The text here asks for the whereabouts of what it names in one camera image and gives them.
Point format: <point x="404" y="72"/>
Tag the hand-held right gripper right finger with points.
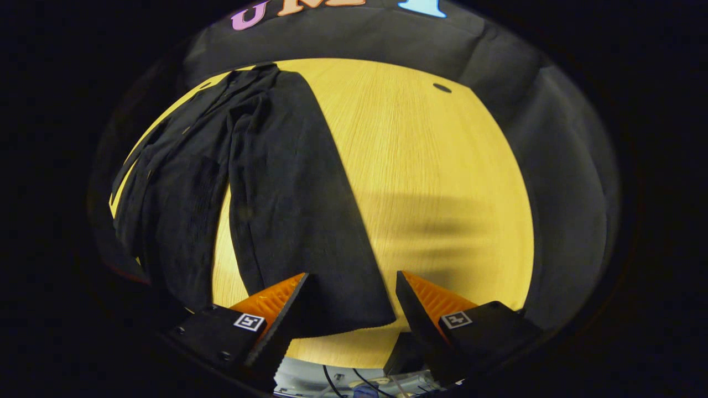
<point x="423" y="331"/>

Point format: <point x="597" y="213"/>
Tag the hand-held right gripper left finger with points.
<point x="287" y="326"/>

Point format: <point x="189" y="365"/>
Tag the black buttoned jacket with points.
<point x="298" y="210"/>

